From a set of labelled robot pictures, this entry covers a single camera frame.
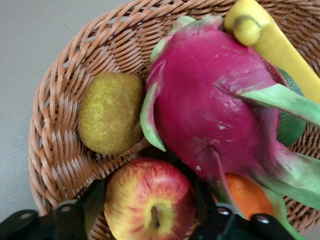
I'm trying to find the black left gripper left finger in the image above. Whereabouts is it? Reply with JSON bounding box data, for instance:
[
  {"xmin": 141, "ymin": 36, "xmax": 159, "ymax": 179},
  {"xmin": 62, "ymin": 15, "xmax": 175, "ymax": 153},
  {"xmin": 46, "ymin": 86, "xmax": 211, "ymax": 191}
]
[{"xmin": 0, "ymin": 178, "xmax": 107, "ymax": 240}]

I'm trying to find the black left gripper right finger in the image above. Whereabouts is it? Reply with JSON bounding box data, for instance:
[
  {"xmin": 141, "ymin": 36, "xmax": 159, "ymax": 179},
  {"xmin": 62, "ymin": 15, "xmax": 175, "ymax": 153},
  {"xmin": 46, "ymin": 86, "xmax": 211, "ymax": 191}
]
[{"xmin": 194, "ymin": 179, "xmax": 300, "ymax": 240}]

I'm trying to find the red yellow apple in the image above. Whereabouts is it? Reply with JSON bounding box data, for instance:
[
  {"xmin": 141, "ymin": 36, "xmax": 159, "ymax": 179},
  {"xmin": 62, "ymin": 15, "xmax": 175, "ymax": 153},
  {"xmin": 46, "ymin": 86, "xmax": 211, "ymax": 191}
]
[{"xmin": 103, "ymin": 157, "xmax": 197, "ymax": 240}]

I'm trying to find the yellow banana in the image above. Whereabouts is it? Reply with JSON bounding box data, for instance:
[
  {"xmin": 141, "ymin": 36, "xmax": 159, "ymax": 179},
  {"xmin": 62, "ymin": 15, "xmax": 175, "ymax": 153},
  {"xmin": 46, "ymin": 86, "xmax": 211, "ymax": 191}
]
[{"xmin": 223, "ymin": 0, "xmax": 320, "ymax": 106}]

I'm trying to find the small orange carrot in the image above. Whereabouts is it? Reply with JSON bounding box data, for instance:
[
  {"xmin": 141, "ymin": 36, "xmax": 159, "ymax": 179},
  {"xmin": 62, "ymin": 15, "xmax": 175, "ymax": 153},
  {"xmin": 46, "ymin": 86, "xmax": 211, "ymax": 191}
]
[{"xmin": 212, "ymin": 173, "xmax": 275, "ymax": 221}]

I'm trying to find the green avocado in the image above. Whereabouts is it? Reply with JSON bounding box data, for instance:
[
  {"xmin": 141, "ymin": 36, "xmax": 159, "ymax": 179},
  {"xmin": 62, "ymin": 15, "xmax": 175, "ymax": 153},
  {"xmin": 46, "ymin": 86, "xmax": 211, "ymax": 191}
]
[{"xmin": 276, "ymin": 68, "xmax": 308, "ymax": 148}]

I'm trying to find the brown kiwi fruit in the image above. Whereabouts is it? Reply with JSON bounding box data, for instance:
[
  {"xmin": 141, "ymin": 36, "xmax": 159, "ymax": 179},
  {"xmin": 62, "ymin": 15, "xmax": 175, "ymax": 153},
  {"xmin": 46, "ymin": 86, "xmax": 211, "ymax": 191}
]
[{"xmin": 77, "ymin": 71, "xmax": 146, "ymax": 156}]

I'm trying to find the pink dragon fruit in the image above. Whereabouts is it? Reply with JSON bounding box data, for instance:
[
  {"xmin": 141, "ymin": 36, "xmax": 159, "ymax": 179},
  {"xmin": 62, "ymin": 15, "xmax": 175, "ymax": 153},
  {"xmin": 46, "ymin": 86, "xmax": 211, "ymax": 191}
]
[{"xmin": 139, "ymin": 14, "xmax": 320, "ymax": 240}]

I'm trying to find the brown wicker basket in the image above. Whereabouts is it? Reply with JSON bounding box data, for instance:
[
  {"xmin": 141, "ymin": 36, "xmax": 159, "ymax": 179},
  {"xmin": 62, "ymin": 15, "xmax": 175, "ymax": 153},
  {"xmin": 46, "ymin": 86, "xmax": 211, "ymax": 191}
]
[{"xmin": 28, "ymin": 0, "xmax": 320, "ymax": 240}]

